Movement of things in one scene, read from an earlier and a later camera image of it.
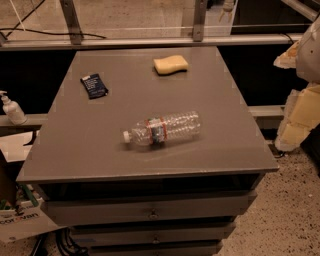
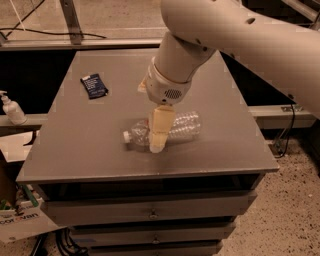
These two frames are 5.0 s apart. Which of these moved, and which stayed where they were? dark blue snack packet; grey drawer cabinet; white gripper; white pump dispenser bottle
Moved: white gripper
Stayed: dark blue snack packet; white pump dispenser bottle; grey drawer cabinet
